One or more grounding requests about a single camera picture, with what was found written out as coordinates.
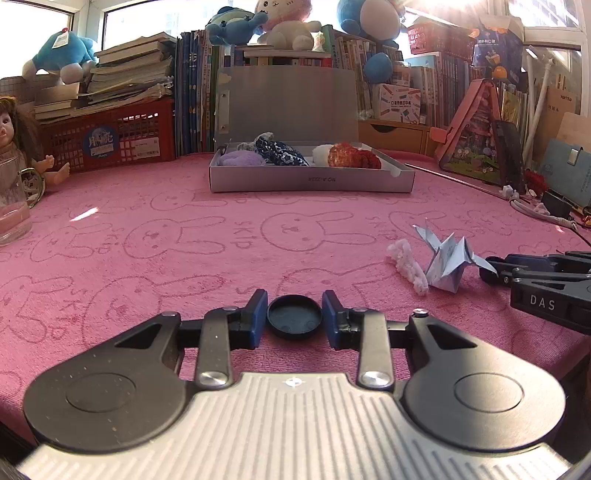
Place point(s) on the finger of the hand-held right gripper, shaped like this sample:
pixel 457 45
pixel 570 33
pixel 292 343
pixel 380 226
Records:
pixel 531 272
pixel 545 259

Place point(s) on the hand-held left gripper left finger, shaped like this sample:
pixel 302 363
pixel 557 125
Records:
pixel 257 321

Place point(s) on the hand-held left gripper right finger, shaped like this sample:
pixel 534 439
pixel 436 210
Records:
pixel 332 321

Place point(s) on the black round cap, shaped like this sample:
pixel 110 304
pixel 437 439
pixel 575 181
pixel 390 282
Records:
pixel 294 318

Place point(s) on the paper crane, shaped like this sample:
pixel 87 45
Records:
pixel 443 263

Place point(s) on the purple plush heart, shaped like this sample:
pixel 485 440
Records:
pixel 240 159

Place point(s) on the red and white knitted pouch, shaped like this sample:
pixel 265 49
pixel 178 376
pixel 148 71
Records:
pixel 353 157

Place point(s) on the white plush toy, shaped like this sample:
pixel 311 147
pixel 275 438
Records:
pixel 321 154

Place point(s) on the blue floral fabric pouch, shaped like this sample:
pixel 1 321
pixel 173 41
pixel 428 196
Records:
pixel 281 154

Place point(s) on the grey floral fabric piece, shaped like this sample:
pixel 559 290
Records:
pixel 251 143

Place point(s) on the grey cardboard box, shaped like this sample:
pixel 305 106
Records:
pixel 286 101

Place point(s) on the black power adapter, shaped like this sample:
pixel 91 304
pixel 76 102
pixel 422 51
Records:
pixel 556 204

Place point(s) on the blue notebook with clasp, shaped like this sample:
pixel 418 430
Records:
pixel 565 175

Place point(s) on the pale fuzzy fabric piece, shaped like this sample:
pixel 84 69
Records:
pixel 408 265

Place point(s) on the pink bunny print mat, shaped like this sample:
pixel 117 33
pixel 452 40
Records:
pixel 184 240

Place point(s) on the pink house toy box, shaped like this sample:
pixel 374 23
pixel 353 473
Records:
pixel 471 138

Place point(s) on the light wooden board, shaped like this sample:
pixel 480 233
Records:
pixel 568 115

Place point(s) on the white pipe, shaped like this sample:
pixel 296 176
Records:
pixel 538 106

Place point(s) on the wooden drawer shelf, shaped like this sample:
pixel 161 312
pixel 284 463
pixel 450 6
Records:
pixel 397 138

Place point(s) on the row of shelf books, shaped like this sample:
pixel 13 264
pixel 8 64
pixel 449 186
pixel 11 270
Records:
pixel 443 83

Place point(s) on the label printer box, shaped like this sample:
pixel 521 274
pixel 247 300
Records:
pixel 399 104

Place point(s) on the blue face mask box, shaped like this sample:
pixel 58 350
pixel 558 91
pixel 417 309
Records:
pixel 496 50

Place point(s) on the red crate with blue label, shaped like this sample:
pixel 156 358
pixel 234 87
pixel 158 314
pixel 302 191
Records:
pixel 115 138

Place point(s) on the row of blue upright books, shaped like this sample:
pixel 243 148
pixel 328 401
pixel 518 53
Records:
pixel 194 92

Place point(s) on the gold rimmed round mirror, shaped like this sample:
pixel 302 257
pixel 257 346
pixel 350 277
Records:
pixel 32 187

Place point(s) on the flat books under plush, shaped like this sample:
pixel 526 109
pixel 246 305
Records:
pixel 286 57

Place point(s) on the clear glass cup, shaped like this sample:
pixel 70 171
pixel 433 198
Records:
pixel 11 207

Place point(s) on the stack of worn books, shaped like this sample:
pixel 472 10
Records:
pixel 124 74

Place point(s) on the large blue cat plush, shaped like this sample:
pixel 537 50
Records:
pixel 369 21

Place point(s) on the blue elephant plush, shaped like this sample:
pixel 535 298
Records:
pixel 231 25

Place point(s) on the white and pink bunny plush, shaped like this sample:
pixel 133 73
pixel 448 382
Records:
pixel 286 25

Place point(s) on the long-haired doll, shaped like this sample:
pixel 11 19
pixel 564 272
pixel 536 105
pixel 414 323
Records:
pixel 18 138

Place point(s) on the small blue cat plush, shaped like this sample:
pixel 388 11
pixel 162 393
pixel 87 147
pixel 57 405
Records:
pixel 60 55

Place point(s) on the grey grid board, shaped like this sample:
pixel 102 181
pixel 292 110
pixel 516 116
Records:
pixel 18 85

